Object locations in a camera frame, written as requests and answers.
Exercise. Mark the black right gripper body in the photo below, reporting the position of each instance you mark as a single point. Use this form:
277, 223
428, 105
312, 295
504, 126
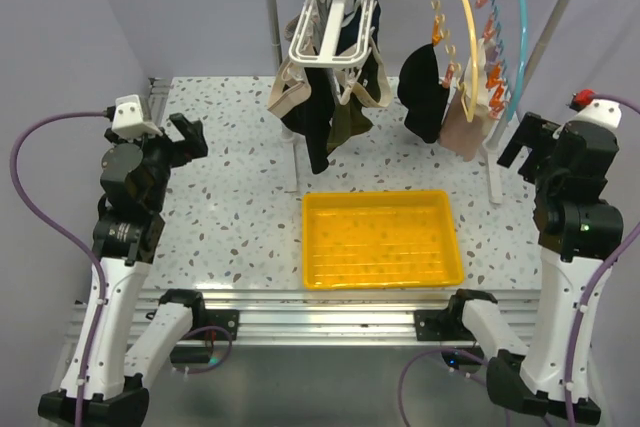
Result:
546, 177

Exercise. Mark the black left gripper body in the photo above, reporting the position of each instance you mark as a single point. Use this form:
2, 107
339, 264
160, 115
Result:
158, 151

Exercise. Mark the pink beige underwear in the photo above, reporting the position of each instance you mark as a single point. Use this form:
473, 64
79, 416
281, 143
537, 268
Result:
457, 134

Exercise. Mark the blue round clip hanger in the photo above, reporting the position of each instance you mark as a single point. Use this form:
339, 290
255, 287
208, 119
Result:
505, 84

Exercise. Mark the yellow round clip hanger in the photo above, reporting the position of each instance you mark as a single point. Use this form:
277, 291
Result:
457, 40

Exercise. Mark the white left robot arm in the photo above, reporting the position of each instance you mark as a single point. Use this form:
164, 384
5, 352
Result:
109, 378

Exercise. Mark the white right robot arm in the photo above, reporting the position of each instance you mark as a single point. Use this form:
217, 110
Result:
578, 234

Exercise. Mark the black underwear beige waistband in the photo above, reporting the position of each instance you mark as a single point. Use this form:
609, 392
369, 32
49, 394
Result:
302, 99

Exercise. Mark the olive green underwear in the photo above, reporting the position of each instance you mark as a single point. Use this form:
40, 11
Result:
348, 121

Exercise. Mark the white rectangular clip hanger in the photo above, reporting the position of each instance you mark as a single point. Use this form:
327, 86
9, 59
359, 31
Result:
315, 42

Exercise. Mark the yellow plastic tray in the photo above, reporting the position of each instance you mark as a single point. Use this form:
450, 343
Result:
378, 240

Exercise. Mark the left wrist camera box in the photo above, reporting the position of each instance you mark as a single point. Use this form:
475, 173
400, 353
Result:
132, 118

